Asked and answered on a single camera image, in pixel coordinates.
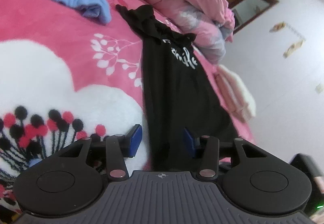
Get folded cream pink towels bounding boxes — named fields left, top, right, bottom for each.
left=215, top=65, right=256, bottom=123

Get black smile t-shirt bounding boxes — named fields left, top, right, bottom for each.
left=116, top=5, right=238, bottom=171

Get pink fleece bed blanket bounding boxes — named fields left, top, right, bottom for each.
left=0, top=0, right=257, bottom=217

